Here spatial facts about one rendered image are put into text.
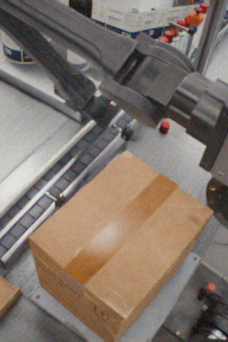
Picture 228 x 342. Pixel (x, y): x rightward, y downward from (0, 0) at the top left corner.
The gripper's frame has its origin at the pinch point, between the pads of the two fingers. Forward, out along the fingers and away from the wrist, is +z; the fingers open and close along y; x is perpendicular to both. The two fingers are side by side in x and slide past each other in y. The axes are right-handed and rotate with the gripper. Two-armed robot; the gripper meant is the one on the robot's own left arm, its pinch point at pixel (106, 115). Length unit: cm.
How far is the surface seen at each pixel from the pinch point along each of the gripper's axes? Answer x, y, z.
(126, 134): 2.1, -10.6, -6.4
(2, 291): 52, -10, -30
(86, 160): 14.6, -3.9, -5.1
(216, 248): 28, -56, 96
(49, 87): 0.8, 26.6, 6.8
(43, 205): 30.0, -3.7, -17.7
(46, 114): 9.4, 21.7, 6.1
